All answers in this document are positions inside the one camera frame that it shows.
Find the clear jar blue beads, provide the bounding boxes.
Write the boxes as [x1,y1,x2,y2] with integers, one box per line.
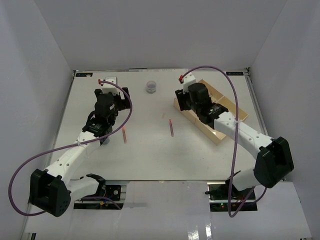
[102,138,110,145]

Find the beige slim orange-tip pen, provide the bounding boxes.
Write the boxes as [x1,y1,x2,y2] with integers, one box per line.
[122,126,127,144]

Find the pink slim red-tip pen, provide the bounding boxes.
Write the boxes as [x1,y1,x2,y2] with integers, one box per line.
[169,119,174,137]

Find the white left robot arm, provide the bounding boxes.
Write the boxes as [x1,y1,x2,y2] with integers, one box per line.
[29,82,133,217]

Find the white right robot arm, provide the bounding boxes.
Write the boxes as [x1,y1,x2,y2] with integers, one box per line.
[175,82,294,200]

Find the clear jar purple beads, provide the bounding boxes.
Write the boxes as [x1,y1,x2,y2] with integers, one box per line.
[145,80,157,94]

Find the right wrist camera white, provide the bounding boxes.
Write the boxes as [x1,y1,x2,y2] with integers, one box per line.
[178,73,196,94]

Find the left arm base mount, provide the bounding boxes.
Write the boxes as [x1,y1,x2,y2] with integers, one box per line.
[73,182,127,210]

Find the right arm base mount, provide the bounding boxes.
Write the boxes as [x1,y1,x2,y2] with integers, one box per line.
[206,181,258,213]

